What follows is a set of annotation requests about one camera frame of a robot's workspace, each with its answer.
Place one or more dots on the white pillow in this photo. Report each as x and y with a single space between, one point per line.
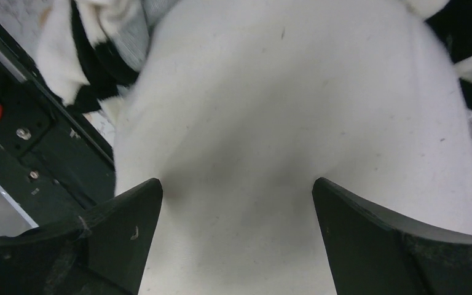
242 105

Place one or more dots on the black white striped pillowcase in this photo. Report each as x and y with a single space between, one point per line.
91 52

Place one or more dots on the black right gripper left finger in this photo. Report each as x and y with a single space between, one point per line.
102 251

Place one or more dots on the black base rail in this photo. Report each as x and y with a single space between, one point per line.
53 164

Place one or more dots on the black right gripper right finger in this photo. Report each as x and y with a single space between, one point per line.
374 250

